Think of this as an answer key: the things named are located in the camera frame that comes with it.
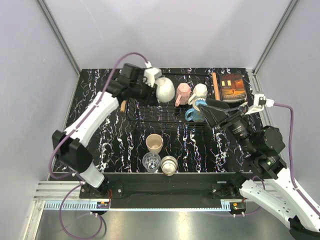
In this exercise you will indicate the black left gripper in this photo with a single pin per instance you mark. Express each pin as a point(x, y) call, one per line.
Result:
point(151, 98)

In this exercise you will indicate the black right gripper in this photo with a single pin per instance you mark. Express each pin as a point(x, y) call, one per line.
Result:
point(213, 114)

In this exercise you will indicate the speckled cream mug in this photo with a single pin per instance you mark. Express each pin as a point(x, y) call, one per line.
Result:
point(165, 91)

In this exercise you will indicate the blue butterfly mug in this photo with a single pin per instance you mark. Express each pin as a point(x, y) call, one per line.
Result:
point(194, 114)

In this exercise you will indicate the white faceted mug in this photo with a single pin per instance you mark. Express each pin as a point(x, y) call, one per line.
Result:
point(199, 91)

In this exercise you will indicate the pink faceted mug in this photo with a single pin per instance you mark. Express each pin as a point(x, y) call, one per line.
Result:
point(183, 93)

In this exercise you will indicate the beige cup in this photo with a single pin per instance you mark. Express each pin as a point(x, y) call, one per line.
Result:
point(154, 143)

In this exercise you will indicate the clear drinking glass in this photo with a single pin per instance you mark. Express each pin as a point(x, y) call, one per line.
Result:
point(151, 162)

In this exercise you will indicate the small brown rimmed cup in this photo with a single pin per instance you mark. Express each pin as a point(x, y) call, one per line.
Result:
point(169, 165)

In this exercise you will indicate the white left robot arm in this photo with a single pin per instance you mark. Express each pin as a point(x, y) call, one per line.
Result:
point(70, 145)

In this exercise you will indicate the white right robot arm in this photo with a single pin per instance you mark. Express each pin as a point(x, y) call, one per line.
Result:
point(275, 175)

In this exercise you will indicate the paperback book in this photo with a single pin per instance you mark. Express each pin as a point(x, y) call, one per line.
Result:
point(232, 87)

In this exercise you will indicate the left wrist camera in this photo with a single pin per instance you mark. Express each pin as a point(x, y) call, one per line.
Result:
point(151, 74)

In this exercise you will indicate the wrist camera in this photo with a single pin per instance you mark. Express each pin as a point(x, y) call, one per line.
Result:
point(151, 74)
point(259, 103)

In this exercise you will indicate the right wooden rack handle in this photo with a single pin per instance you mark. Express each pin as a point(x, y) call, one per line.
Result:
point(216, 86)

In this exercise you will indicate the black wire dish rack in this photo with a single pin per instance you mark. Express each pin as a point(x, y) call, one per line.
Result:
point(167, 116)

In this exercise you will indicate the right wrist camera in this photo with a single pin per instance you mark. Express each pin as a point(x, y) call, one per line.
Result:
point(259, 103)

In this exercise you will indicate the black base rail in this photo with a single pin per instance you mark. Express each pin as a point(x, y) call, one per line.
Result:
point(156, 190)

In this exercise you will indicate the aluminium frame post left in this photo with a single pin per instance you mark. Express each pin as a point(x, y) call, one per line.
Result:
point(58, 35)

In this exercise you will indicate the aluminium frame post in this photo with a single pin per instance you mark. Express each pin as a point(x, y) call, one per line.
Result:
point(58, 35)
point(276, 33)

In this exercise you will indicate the aluminium frame post right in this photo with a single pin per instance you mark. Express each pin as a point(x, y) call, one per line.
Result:
point(276, 33)

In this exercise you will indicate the aluminium front frame rail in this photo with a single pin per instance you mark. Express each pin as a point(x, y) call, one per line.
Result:
point(57, 196)

